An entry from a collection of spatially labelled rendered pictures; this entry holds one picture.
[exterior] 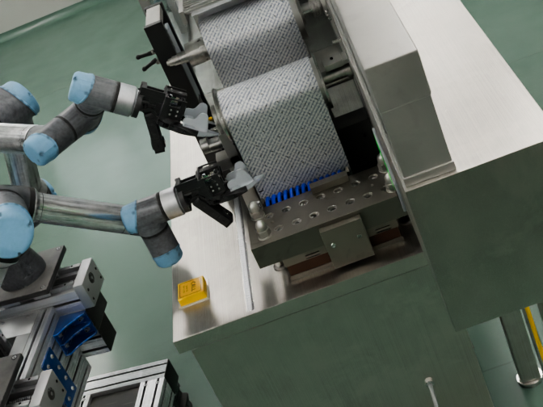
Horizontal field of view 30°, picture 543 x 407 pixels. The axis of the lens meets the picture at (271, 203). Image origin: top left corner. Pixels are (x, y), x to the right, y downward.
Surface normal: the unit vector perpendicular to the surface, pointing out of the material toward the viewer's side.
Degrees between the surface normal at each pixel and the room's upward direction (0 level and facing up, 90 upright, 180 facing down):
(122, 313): 0
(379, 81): 90
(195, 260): 0
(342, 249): 90
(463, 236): 90
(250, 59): 92
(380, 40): 0
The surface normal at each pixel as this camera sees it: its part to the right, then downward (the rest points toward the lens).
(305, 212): -0.36, -0.79
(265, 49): 0.11, 0.53
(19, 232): 0.40, 0.27
